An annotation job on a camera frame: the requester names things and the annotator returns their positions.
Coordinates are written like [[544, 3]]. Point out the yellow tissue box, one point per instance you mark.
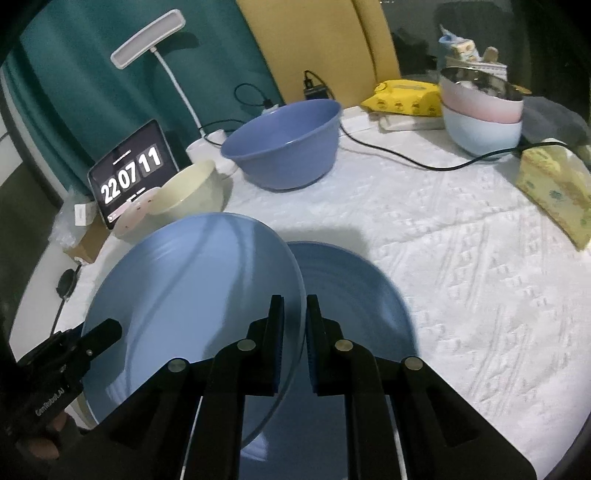
[[554, 189]]

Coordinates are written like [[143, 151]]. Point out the white charger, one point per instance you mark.
[[270, 111]]

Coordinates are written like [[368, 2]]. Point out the teal curtain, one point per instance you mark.
[[69, 92]]

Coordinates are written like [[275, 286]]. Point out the black round puck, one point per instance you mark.
[[66, 282]]

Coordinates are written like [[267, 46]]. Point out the grey cloth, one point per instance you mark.
[[549, 117]]

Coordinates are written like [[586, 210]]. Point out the person's left hand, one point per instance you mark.
[[57, 427]]

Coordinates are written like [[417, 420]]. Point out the pale blue bowl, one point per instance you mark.
[[485, 136]]

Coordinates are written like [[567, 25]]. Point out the yellow wipes pack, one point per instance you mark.
[[406, 97]]

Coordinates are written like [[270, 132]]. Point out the yellow curtain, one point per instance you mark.
[[323, 37]]

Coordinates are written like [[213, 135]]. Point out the cream bowl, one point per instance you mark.
[[194, 198]]

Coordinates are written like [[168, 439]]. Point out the small white box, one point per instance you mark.
[[84, 215]]

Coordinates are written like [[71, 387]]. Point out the steel bowl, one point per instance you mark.
[[489, 85]]

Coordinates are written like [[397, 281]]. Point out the blue snack bag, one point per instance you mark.
[[448, 41]]

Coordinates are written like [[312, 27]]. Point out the tablet with clock display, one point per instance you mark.
[[134, 170]]

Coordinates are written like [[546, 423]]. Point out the cardboard box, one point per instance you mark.
[[90, 244]]

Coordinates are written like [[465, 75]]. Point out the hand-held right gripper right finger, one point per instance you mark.
[[311, 344]]

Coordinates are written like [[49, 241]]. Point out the pink strawberry bowl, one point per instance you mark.
[[131, 217]]

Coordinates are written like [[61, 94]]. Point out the white desk lamp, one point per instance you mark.
[[147, 39]]

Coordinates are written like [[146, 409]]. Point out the clear plastic bag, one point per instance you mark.
[[62, 226]]

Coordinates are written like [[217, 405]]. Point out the white wipes pack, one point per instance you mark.
[[411, 122]]

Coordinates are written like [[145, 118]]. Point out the beige plate blue rim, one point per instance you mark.
[[184, 286]]

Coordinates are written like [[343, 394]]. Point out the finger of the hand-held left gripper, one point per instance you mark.
[[101, 334]]

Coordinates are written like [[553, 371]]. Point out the white woven basket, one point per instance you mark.
[[489, 68]]

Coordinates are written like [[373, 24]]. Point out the black charger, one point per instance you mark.
[[316, 87]]

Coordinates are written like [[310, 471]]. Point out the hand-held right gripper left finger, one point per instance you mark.
[[278, 341]]

